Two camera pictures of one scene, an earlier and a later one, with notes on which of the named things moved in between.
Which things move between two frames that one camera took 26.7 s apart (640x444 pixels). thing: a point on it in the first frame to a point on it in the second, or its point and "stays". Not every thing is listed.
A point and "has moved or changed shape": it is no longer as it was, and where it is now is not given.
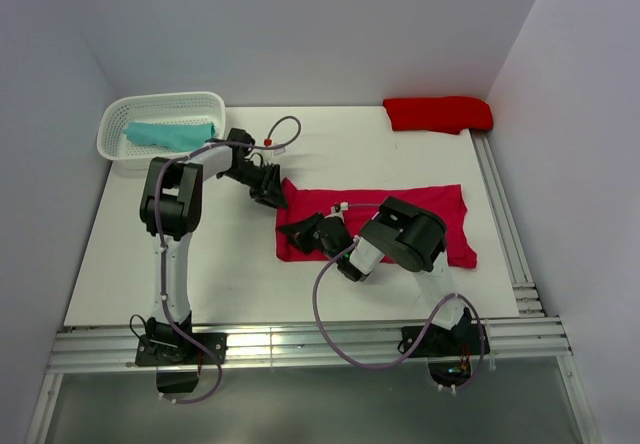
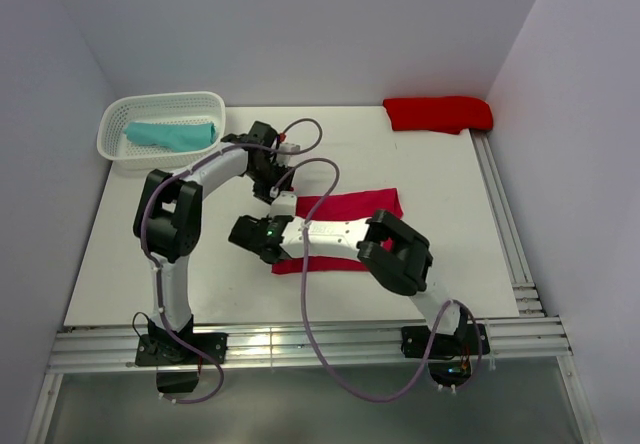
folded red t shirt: x=441 y=114 stays
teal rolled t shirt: x=181 y=137 stays
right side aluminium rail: x=528 y=300 stays
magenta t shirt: x=356 y=207 has moved or changed shape
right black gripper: x=300 y=231 to x=267 y=220
